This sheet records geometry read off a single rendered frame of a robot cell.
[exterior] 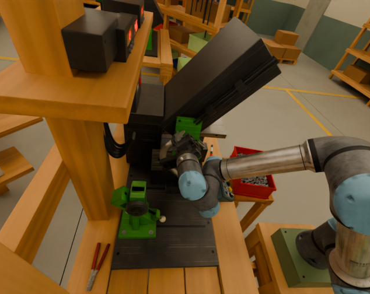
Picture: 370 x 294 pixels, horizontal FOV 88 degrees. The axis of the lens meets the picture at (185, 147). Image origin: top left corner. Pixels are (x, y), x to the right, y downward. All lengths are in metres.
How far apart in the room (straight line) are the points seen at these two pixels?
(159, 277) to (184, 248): 0.14
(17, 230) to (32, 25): 0.41
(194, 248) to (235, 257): 0.18
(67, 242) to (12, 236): 1.39
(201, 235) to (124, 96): 0.70
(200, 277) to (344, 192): 0.61
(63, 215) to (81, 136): 1.55
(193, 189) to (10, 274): 0.37
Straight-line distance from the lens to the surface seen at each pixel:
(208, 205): 0.61
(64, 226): 2.02
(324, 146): 0.60
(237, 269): 0.94
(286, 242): 1.03
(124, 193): 0.71
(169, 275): 0.89
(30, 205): 0.60
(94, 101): 0.39
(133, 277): 0.88
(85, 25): 0.47
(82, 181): 0.73
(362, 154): 0.55
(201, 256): 0.90
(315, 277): 1.05
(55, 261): 1.93
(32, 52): 0.49
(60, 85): 0.45
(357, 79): 6.88
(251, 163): 0.63
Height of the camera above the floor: 1.74
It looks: 43 degrees down
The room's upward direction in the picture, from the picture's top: 13 degrees clockwise
